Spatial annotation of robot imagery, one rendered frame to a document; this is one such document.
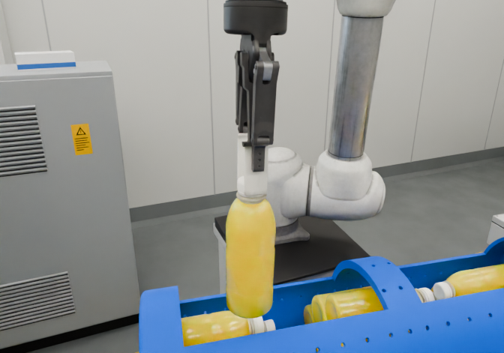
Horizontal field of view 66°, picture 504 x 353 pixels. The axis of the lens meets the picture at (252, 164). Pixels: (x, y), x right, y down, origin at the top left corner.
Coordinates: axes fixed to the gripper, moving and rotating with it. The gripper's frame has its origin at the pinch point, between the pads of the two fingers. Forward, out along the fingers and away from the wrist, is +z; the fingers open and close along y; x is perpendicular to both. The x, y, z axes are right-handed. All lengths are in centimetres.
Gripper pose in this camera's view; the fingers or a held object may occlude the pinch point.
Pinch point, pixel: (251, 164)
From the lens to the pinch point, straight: 52.2
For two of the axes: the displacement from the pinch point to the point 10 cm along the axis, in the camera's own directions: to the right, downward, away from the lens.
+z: -0.2, 9.4, 3.4
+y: 2.2, 3.4, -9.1
